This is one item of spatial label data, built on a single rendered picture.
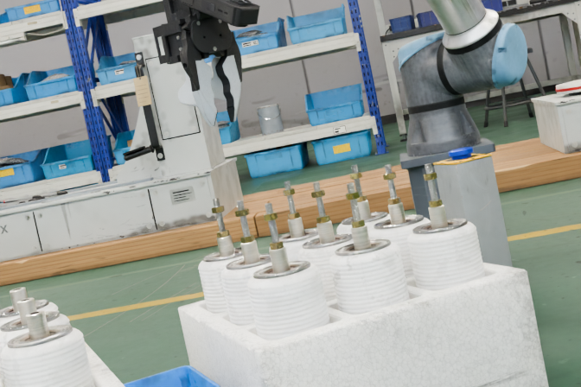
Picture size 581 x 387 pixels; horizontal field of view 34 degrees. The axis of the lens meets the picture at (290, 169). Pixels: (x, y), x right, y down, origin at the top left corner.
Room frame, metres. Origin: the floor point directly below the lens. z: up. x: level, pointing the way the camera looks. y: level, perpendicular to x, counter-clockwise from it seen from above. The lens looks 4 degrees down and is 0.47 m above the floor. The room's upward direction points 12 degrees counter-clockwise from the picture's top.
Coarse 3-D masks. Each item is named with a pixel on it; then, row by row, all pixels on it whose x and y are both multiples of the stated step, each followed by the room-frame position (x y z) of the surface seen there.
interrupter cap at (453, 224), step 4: (448, 220) 1.30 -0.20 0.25; (452, 220) 1.29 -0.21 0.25; (456, 220) 1.28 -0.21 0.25; (460, 220) 1.28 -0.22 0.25; (464, 220) 1.27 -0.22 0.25; (424, 224) 1.31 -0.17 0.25; (428, 224) 1.31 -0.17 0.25; (448, 224) 1.29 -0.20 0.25; (452, 224) 1.28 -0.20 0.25; (456, 224) 1.26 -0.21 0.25; (460, 224) 1.25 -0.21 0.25; (464, 224) 1.25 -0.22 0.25; (416, 228) 1.29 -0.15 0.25; (420, 228) 1.28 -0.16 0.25; (424, 228) 1.28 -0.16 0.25; (428, 228) 1.28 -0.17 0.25; (440, 228) 1.25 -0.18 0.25; (444, 228) 1.24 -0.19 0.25; (448, 228) 1.24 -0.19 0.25; (452, 228) 1.24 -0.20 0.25; (416, 232) 1.26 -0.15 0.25; (420, 232) 1.25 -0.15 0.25; (424, 232) 1.25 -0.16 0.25; (428, 232) 1.24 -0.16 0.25; (432, 232) 1.24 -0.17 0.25; (436, 232) 1.24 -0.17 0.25
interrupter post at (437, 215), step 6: (432, 210) 1.27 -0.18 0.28; (438, 210) 1.26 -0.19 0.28; (444, 210) 1.27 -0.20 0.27; (432, 216) 1.27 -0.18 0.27; (438, 216) 1.26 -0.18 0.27; (444, 216) 1.27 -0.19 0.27; (432, 222) 1.27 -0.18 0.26; (438, 222) 1.26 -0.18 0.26; (444, 222) 1.27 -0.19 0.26; (432, 228) 1.27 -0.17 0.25
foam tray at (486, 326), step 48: (480, 288) 1.20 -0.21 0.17; (528, 288) 1.23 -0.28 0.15; (192, 336) 1.40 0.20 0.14; (240, 336) 1.18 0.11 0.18; (288, 336) 1.13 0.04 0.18; (336, 336) 1.13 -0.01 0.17; (384, 336) 1.15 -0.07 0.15; (432, 336) 1.17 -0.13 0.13; (480, 336) 1.20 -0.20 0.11; (528, 336) 1.22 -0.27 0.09; (240, 384) 1.19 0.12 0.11; (288, 384) 1.10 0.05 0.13; (336, 384) 1.12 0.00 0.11; (384, 384) 1.15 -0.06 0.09; (432, 384) 1.17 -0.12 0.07; (480, 384) 1.19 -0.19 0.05; (528, 384) 1.22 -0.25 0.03
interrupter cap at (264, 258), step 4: (260, 256) 1.32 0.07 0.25; (264, 256) 1.32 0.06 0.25; (268, 256) 1.31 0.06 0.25; (236, 260) 1.33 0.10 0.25; (240, 260) 1.32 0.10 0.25; (260, 260) 1.31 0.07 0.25; (264, 260) 1.28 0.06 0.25; (268, 260) 1.27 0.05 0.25; (228, 264) 1.30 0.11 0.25; (232, 264) 1.31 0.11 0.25; (236, 264) 1.30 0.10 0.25; (240, 264) 1.31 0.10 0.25; (244, 264) 1.28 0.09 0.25; (248, 264) 1.28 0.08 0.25; (252, 264) 1.27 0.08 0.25; (256, 264) 1.27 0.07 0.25; (260, 264) 1.27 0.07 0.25; (228, 268) 1.28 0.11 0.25; (232, 268) 1.28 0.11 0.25; (236, 268) 1.27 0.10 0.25; (240, 268) 1.27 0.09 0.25; (244, 268) 1.27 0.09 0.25
